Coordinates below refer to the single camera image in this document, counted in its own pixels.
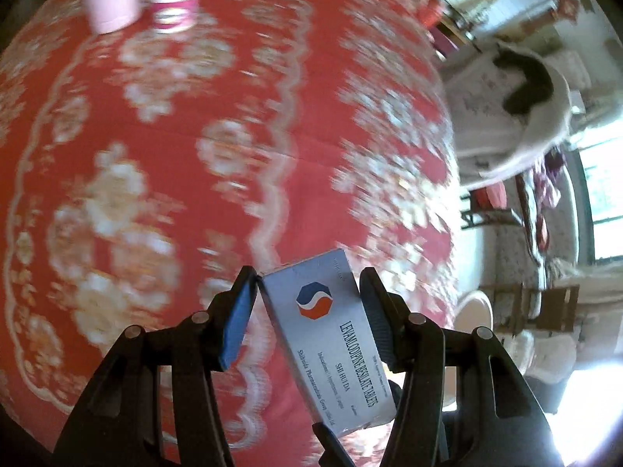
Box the dark wooden stool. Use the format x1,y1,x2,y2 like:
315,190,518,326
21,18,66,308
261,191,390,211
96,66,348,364
460,190,524,229

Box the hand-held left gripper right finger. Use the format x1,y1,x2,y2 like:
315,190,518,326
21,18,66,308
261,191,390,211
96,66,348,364
357,267,568,467

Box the purple clothes pile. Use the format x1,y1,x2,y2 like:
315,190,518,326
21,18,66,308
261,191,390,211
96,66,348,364
533,151,568,210

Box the light wooden chair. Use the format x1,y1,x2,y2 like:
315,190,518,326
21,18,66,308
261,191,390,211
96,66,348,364
479,282,585,336

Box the window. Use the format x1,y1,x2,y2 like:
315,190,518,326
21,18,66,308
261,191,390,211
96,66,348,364
579,141,623,263

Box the silver medicine box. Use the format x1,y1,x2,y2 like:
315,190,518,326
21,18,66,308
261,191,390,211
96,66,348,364
262,248,396,439

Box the cream fleece coat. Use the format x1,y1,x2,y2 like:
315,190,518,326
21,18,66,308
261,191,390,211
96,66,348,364
445,41,572,190

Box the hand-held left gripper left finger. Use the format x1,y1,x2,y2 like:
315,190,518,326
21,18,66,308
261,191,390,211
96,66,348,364
51,267,259,467

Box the floral sofa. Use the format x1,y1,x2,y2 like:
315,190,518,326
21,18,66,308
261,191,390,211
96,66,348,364
516,165,585,273

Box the red cushion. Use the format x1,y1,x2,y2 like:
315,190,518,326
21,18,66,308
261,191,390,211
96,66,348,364
470,184,509,210

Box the red floral tablecloth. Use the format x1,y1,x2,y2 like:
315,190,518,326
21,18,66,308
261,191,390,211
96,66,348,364
0,0,463,455

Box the beige round trash bin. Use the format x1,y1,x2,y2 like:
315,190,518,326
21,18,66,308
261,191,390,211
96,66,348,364
452,291,495,339

